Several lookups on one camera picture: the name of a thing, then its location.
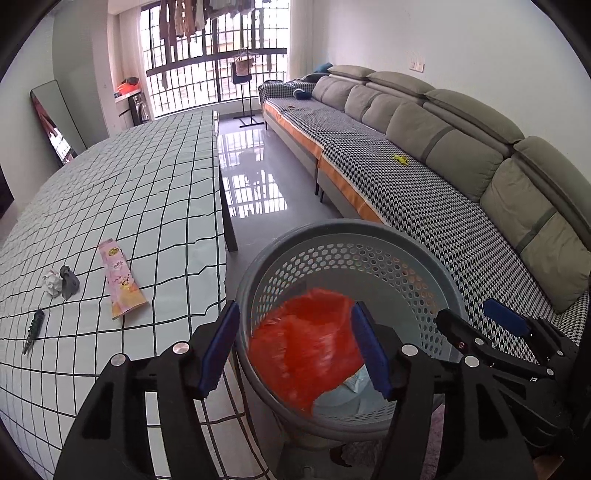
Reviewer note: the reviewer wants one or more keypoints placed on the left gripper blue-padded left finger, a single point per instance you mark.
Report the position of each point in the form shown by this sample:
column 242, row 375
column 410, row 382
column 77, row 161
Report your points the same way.
column 109, row 437

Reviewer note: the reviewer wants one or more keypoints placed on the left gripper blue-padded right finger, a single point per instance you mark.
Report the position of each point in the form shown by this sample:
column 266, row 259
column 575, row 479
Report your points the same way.
column 481, row 439

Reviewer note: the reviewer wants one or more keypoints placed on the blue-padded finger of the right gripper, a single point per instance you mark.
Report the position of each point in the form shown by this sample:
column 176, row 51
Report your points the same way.
column 474, row 347
column 507, row 318

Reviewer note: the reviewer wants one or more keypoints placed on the small green black tool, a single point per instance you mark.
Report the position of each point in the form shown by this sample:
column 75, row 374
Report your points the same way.
column 33, row 330

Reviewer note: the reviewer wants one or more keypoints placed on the light blue wipes packet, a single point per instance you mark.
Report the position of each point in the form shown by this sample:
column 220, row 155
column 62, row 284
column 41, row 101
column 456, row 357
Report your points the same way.
column 345, row 392

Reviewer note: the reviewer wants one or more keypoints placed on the pink snack stick wrapper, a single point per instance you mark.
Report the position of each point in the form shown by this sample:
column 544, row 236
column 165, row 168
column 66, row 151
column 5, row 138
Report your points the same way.
column 125, row 295

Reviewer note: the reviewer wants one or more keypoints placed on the small dark grey scrap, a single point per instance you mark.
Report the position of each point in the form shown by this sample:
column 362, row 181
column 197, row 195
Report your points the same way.
column 70, row 283

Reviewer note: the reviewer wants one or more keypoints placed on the white paper ball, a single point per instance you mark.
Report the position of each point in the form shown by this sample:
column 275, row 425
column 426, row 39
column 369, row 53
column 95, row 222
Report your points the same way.
column 52, row 283

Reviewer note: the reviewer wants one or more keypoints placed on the red plastic bag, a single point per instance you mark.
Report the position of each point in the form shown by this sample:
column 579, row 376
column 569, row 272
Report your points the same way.
column 306, row 347

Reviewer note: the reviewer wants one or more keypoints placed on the grey perforated trash basket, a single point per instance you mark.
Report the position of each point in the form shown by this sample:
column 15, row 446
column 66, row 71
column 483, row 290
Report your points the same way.
column 402, row 284

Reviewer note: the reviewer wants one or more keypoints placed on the houndstooth sofa cover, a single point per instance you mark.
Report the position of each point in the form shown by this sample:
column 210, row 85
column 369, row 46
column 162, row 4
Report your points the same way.
column 354, row 166

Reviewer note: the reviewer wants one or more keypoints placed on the grey sectional sofa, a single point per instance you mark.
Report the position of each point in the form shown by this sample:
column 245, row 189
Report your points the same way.
column 537, row 199

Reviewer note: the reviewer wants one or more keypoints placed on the grid-patterned tablecloth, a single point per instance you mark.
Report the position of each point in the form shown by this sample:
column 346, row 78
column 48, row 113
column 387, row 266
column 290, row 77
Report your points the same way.
column 117, row 337

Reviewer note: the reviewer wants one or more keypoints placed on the small yellow toy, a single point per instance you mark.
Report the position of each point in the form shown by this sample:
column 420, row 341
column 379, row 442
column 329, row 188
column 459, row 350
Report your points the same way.
column 402, row 159

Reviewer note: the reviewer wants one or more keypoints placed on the leaning floor mirror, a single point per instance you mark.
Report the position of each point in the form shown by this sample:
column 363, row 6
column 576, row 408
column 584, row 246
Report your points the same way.
column 57, row 122

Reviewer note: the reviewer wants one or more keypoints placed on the blue cushion on sofa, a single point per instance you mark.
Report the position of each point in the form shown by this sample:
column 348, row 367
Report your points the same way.
column 317, row 74

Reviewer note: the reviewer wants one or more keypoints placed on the orange item on shelf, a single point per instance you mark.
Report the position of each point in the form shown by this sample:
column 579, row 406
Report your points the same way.
column 128, row 85

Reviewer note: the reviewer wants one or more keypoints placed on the black clothes stand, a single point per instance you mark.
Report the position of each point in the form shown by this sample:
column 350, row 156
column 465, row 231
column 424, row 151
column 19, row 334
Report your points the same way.
column 241, row 77

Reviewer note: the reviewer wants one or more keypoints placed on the hanging laundry clothes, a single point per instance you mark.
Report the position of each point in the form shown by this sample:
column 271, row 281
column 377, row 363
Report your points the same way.
column 183, row 18

